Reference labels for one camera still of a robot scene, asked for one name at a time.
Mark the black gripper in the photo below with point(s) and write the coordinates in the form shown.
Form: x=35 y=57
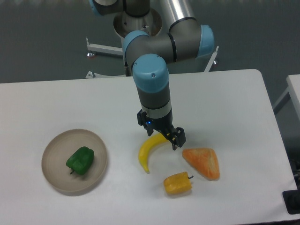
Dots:
x=163 y=125

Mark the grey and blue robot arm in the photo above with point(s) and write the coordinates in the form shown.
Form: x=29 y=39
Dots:
x=146 y=56

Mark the yellow bell pepper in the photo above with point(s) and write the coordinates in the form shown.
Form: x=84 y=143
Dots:
x=178 y=183

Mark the green bell pepper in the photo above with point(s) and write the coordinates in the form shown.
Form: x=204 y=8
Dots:
x=80 y=161

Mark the beige round plate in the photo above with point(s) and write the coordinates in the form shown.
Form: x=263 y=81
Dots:
x=58 y=151

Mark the yellow banana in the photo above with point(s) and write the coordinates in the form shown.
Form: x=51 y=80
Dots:
x=147 y=147

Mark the orange triangular bread slice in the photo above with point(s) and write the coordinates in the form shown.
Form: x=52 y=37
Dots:
x=204 y=160

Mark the white side table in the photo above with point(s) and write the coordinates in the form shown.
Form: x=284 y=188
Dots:
x=292 y=92

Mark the black device at table edge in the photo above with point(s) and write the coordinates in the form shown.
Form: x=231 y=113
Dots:
x=292 y=201

